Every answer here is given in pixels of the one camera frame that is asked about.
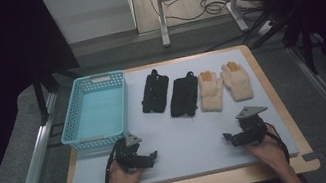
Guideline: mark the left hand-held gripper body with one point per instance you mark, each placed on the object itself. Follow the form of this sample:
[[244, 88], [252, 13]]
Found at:
[[128, 155]]

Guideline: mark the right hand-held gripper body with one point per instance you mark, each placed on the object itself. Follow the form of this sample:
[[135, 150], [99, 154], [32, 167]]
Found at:
[[252, 130]]

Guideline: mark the cream fuzzy glove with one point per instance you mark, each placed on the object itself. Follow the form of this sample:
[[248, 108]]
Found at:
[[237, 83], [211, 94]]

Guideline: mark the light blue plastic basket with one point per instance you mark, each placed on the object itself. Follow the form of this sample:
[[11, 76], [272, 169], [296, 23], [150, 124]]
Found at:
[[100, 112]]

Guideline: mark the black glove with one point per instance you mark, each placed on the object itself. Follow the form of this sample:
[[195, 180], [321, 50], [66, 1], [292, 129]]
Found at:
[[183, 96], [154, 93]]

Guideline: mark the person's right hand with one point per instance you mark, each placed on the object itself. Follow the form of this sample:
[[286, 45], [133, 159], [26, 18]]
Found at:
[[268, 154]]

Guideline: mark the white foam mat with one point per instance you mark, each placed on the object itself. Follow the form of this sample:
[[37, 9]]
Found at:
[[186, 141]]

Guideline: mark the grey tape piece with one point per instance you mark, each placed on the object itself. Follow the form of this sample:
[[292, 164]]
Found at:
[[311, 156]]

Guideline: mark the black tripod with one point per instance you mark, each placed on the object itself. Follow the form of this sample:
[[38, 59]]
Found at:
[[307, 45]]

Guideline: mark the white power strip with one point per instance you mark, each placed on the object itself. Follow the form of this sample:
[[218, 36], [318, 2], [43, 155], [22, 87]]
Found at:
[[265, 28]]

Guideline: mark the black stand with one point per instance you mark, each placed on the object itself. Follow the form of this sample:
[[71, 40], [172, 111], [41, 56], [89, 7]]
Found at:
[[40, 99]]

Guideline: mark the white cabinet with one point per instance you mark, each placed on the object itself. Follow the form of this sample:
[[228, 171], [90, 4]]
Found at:
[[90, 14]]

